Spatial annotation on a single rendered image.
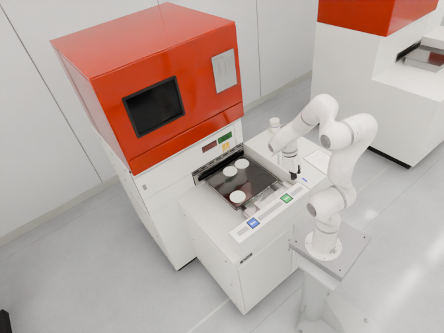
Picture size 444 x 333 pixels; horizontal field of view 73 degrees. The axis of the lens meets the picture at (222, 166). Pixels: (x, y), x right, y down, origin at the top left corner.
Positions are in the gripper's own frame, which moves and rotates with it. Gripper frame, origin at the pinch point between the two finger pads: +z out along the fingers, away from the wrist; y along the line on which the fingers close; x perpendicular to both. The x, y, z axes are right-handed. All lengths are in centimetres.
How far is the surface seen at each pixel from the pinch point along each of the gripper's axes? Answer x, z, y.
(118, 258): -105, 86, -130
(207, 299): -64, 104, -49
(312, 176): 18.8, 14.3, -4.8
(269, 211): -18.4, 15.4, -4.1
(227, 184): -20.1, 13.1, -42.3
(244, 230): -37.5, 15.6, -3.3
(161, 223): -66, 29, -66
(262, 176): 1.3, 15.3, -31.8
